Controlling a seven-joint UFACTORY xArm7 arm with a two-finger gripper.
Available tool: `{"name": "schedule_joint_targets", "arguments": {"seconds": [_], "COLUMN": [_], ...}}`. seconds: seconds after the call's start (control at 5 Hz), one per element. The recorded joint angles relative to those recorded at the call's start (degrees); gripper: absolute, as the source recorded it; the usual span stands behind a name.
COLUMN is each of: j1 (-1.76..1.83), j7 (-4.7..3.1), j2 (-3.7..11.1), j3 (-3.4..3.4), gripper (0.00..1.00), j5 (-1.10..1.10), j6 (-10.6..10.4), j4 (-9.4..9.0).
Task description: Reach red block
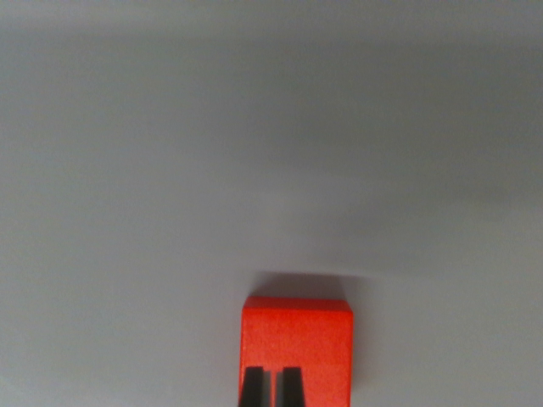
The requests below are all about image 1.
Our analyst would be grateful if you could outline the white plastic tray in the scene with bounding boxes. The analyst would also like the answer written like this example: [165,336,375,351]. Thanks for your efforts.
[0,0,543,407]

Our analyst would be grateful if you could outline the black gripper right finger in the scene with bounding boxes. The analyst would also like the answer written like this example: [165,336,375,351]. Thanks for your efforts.
[274,366,308,407]

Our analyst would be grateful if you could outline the red cube block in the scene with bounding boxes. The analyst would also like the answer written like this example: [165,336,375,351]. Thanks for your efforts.
[239,295,355,407]

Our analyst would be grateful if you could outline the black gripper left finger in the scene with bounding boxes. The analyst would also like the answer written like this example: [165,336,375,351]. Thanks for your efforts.
[238,365,273,407]

